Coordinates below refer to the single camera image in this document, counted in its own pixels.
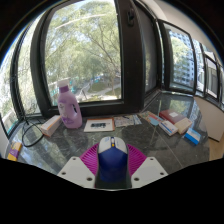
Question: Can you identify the black cable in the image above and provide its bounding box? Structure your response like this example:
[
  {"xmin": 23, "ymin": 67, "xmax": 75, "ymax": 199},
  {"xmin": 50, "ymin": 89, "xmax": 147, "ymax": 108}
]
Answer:
[{"xmin": 21, "ymin": 119, "xmax": 46, "ymax": 148}]

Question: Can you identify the purple detergent bottle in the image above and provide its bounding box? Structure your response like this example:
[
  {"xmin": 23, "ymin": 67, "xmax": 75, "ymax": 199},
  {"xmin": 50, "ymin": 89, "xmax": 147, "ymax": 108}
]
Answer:
[{"xmin": 56, "ymin": 78, "xmax": 84, "ymax": 130}]

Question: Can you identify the orange and white carton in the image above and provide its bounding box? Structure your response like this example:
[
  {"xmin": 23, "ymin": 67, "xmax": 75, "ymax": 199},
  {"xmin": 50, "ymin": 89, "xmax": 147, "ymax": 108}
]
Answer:
[{"xmin": 39, "ymin": 114, "xmax": 64, "ymax": 138}]

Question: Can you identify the colourful printed pamphlet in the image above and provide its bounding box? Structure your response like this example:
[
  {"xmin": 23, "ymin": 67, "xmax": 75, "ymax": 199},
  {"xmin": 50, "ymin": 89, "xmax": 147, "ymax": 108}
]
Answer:
[{"xmin": 137, "ymin": 110, "xmax": 165, "ymax": 127}]

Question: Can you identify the yellow and purple box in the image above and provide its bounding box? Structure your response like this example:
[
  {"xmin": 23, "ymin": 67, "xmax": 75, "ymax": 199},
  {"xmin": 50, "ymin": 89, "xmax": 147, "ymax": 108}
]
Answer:
[{"xmin": 6, "ymin": 141, "xmax": 24, "ymax": 163}]

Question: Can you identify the beige box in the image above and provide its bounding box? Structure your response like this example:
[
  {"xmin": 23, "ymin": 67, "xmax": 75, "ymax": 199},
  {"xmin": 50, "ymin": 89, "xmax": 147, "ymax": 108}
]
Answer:
[{"xmin": 174, "ymin": 117, "xmax": 194, "ymax": 136}]

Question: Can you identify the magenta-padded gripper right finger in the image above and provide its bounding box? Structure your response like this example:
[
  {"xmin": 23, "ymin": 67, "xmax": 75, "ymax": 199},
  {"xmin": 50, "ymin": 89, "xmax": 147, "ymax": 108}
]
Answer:
[{"xmin": 126, "ymin": 143, "xmax": 169, "ymax": 190}]

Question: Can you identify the white booklet with dark picture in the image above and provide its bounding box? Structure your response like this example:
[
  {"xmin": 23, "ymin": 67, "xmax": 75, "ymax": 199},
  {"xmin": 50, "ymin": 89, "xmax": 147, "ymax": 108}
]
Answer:
[{"xmin": 82, "ymin": 117, "xmax": 116, "ymax": 134}]

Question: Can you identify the red book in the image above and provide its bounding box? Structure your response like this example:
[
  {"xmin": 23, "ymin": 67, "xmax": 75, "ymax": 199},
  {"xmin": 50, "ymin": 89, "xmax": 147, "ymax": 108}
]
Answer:
[{"xmin": 158, "ymin": 109, "xmax": 186, "ymax": 125}]

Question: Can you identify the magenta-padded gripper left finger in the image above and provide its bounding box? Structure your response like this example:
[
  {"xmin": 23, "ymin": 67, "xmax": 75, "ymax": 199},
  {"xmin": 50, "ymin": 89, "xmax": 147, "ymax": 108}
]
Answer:
[{"xmin": 56, "ymin": 143, "xmax": 101, "ymax": 190}]

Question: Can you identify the blue and white box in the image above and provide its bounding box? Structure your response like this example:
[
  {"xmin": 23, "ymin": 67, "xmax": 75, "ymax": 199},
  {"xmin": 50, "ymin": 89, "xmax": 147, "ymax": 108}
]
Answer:
[{"xmin": 183, "ymin": 127, "xmax": 202, "ymax": 146}]

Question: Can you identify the blue and white computer mouse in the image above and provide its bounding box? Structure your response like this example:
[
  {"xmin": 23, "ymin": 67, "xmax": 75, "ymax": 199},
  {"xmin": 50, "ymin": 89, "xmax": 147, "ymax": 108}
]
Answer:
[{"xmin": 96, "ymin": 135, "xmax": 130, "ymax": 184}]

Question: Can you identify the pale printed leaflet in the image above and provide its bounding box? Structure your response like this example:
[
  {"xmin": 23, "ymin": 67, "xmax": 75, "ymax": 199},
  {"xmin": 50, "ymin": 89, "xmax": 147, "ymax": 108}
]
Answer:
[{"xmin": 113, "ymin": 114, "xmax": 143, "ymax": 128}]

